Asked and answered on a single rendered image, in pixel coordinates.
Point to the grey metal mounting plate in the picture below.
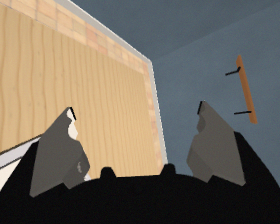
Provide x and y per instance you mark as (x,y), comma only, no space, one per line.
(17,153)

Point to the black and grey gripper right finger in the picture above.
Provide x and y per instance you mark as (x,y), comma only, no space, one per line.
(222,157)

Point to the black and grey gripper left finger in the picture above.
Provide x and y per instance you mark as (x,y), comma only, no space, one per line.
(49,168)

